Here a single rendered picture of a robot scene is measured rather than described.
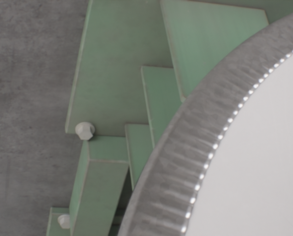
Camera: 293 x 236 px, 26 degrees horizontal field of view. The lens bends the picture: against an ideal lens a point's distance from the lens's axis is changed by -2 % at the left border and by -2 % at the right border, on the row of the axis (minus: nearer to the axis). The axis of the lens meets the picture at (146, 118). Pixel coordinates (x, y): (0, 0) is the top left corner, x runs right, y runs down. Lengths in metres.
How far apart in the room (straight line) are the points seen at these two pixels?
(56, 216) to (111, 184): 0.22
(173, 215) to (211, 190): 0.04
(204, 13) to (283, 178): 0.51
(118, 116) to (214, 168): 0.68
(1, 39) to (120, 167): 0.33
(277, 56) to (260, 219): 0.20
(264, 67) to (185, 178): 0.17
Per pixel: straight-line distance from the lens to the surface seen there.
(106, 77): 1.12
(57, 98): 1.18
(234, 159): 0.54
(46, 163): 1.31
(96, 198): 1.28
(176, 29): 0.96
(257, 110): 0.59
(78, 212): 1.31
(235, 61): 0.62
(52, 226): 1.46
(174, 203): 0.49
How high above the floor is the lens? 0.83
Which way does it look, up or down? 42 degrees down
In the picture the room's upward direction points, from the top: 171 degrees clockwise
